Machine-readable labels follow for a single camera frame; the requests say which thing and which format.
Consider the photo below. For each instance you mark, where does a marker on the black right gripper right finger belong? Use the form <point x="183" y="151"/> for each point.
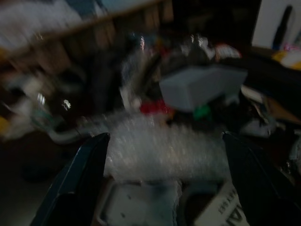
<point x="261" y="183"/>

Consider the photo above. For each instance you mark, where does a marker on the yellow and white packet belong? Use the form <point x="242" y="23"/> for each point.
<point x="288" y="57"/>

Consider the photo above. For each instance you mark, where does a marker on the clear bubble wrap sheet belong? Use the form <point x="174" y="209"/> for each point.
<point x="152" y="150"/>

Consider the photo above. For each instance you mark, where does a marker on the green plastic item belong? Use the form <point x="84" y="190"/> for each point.
<point x="202" y="111"/>

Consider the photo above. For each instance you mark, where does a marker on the grey rectangular box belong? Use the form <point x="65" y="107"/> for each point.
<point x="200" y="87"/>

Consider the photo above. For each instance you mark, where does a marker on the white plastic container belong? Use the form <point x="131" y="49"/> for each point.
<point x="138" y="202"/>

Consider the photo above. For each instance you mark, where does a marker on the slim black upright object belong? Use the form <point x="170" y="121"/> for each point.
<point x="283" y="26"/>

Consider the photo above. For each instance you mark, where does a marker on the brown cardboard piece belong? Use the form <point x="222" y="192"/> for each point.
<point x="279" y="110"/>

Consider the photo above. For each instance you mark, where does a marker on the white printed cardboard box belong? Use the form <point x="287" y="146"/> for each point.
<point x="218" y="209"/>

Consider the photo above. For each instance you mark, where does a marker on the brown wooden shelf unit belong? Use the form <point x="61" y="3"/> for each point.
<point x="105" y="33"/>

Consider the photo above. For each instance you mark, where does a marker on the red plastic item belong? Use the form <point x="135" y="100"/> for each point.
<point x="152" y="107"/>

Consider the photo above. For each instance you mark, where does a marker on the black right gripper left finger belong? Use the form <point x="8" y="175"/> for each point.
<point x="80" y="183"/>

